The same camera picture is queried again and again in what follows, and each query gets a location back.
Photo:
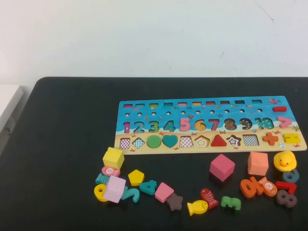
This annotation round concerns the yellow pentagon piece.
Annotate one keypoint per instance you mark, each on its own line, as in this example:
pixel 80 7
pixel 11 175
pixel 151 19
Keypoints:
pixel 136 177

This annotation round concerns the green circle piece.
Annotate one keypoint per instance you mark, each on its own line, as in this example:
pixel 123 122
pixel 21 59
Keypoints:
pixel 154 141

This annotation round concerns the teal heart piece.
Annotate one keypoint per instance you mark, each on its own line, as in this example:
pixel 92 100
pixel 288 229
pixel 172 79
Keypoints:
pixel 170 140

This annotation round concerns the pink number five piece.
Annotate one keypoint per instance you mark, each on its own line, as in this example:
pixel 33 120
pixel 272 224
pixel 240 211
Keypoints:
pixel 184 124

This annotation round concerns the colourful wooden puzzle board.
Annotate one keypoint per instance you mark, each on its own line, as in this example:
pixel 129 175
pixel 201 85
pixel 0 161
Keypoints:
pixel 216 115

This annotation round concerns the red triangle piece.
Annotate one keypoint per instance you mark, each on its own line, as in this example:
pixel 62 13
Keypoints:
pixel 218 141

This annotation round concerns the teal number four piece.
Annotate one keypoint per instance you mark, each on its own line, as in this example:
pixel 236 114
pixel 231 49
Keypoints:
pixel 148 187

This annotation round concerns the pink trapezoid piece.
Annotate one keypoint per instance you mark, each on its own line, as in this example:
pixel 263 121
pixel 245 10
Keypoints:
pixel 164 192

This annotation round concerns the teal number two piece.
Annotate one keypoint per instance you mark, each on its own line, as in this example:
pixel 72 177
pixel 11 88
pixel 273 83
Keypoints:
pixel 132 194

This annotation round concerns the brown star piece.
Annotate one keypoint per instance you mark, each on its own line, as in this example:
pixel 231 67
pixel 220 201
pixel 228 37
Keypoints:
pixel 175 202

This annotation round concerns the yellow number piece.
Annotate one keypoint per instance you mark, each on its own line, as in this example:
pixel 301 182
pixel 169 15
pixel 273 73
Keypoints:
pixel 99 193

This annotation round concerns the green number three piece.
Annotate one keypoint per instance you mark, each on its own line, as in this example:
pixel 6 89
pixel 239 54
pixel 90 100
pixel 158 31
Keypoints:
pixel 231 202

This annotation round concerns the orange plus sign piece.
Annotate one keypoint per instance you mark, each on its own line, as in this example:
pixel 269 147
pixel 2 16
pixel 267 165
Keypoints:
pixel 270 138

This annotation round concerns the orange number ten piece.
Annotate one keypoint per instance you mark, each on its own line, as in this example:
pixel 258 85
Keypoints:
pixel 250 187

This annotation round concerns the red minus sign piece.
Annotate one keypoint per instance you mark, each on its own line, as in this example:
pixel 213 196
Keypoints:
pixel 279 108

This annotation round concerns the pink greater-than sign piece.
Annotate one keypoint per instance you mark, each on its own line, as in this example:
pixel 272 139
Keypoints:
pixel 285 122

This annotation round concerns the yellow equals sign piece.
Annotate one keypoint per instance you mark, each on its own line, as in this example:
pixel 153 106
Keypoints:
pixel 291 138

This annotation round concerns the grey-blue number nine piece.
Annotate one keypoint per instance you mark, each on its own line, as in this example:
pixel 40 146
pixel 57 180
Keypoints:
pixel 290 176

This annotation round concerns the red number seven piece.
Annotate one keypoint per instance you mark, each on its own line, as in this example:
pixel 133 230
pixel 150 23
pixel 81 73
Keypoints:
pixel 286 186

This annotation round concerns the brown number eight piece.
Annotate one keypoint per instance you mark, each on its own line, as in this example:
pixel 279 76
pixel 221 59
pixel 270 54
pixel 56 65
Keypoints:
pixel 286 198

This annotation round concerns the yellow cube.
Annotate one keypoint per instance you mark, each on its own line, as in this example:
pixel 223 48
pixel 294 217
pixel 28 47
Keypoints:
pixel 113 157

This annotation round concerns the pink wooden fish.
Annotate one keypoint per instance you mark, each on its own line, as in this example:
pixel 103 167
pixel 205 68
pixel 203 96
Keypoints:
pixel 110 171

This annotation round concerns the teal wooden fish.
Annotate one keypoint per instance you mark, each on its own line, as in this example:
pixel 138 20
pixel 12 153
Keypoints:
pixel 102 178

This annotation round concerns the light pink cube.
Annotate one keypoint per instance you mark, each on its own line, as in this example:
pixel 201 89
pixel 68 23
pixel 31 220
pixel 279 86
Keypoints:
pixel 114 189

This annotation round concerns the magenta cube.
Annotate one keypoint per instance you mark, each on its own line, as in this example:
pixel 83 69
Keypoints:
pixel 221 167

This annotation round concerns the red wooden fish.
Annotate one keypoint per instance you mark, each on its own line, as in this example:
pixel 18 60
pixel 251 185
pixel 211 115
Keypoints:
pixel 209 197

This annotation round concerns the yellow wooden fish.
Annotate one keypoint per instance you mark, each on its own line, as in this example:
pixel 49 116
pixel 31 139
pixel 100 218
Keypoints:
pixel 197 207

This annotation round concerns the salmon cube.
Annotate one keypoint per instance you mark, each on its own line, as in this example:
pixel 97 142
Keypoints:
pixel 258 163

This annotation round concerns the orange wooden fish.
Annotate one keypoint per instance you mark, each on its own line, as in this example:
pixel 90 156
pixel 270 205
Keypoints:
pixel 267 186

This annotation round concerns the yellow rubber duck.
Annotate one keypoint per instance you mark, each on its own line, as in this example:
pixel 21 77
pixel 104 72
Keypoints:
pixel 285 160

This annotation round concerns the white side furniture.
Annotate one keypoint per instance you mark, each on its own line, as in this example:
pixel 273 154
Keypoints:
pixel 9 108

